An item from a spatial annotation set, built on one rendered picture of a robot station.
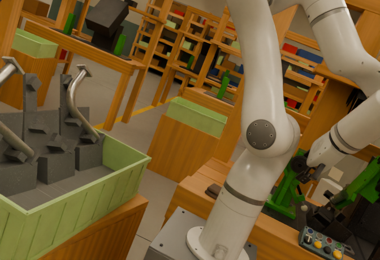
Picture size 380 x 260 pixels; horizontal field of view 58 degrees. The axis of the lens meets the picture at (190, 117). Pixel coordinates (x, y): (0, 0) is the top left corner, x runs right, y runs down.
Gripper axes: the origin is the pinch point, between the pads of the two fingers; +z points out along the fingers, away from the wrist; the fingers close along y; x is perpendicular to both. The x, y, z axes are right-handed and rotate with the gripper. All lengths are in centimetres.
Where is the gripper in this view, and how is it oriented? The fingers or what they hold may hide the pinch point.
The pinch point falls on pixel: (305, 167)
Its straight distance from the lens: 103.4
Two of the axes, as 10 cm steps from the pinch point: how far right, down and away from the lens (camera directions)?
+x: 8.2, 5.7, -0.4
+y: -4.6, 6.1, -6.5
